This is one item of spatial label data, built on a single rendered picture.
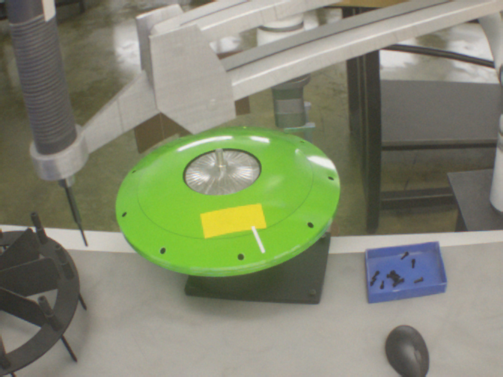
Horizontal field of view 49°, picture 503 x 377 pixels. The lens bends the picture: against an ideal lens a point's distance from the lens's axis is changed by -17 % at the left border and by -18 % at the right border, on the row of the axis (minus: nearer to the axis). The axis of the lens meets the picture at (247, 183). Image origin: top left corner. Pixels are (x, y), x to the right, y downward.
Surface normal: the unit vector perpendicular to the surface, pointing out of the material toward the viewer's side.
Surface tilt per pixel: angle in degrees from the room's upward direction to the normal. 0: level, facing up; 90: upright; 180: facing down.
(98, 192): 0
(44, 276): 87
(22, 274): 87
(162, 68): 90
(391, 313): 0
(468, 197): 0
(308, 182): 21
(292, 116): 90
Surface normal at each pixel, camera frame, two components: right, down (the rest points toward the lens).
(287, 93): 0.03, 0.74
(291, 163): 0.15, -0.81
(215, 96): 0.35, 0.54
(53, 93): 0.73, 0.36
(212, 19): -0.23, -0.75
